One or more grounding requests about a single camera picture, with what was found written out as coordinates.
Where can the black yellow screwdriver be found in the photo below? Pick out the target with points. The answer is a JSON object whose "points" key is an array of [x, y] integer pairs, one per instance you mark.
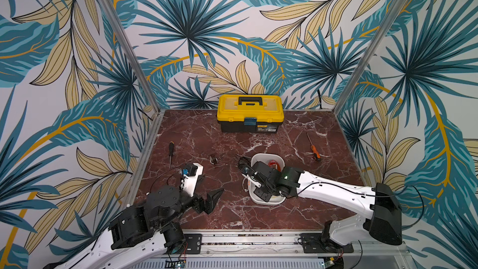
{"points": [[171, 148]]}

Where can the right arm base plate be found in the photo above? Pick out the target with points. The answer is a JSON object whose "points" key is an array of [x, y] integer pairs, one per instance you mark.
{"points": [[321, 243]]}

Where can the dark brown strap watch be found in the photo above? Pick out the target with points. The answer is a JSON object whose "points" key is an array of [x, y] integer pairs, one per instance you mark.
{"points": [[213, 160]]}

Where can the orange handle screwdriver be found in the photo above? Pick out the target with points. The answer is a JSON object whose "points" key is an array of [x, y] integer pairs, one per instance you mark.
{"points": [[314, 150]]}

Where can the black round watch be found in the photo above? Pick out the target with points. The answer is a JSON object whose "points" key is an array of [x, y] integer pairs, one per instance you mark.
{"points": [[244, 164]]}

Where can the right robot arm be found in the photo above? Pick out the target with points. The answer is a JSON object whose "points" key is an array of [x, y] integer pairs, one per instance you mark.
{"points": [[377, 211]]}

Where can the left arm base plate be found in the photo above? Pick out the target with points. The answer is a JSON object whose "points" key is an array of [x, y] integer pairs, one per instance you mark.
{"points": [[190, 244]]}

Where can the white plastic storage tray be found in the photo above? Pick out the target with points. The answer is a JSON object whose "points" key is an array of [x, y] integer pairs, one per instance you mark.
{"points": [[264, 157]]}

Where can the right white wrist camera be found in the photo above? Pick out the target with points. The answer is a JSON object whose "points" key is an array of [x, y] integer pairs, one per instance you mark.
{"points": [[251, 174]]}

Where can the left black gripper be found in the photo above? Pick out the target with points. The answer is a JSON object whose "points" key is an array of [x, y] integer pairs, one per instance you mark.
{"points": [[200, 207]]}

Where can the red transparent watch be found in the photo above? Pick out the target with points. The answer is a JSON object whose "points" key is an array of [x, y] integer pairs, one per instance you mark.
{"points": [[274, 164]]}

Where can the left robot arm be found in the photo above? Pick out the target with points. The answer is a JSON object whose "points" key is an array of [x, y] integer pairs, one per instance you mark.
{"points": [[142, 231]]}

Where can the aluminium front rail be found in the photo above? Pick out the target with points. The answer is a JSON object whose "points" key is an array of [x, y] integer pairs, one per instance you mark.
{"points": [[278, 249]]}

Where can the yellow black toolbox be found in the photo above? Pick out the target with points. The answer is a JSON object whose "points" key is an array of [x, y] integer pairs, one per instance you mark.
{"points": [[250, 113]]}

